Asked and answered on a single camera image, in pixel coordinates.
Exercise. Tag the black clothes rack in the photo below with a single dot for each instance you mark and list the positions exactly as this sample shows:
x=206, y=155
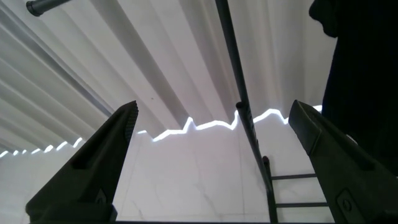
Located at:
x=236, y=62

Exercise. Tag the black shorts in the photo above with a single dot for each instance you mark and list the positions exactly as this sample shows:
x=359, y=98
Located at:
x=363, y=77

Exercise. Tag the white curtain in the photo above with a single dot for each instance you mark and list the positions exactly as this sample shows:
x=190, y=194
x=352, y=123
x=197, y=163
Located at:
x=124, y=62

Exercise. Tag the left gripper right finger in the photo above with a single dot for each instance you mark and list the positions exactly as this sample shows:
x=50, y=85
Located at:
x=357, y=186

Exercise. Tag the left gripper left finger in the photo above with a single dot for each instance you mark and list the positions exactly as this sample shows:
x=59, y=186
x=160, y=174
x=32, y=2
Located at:
x=84, y=186

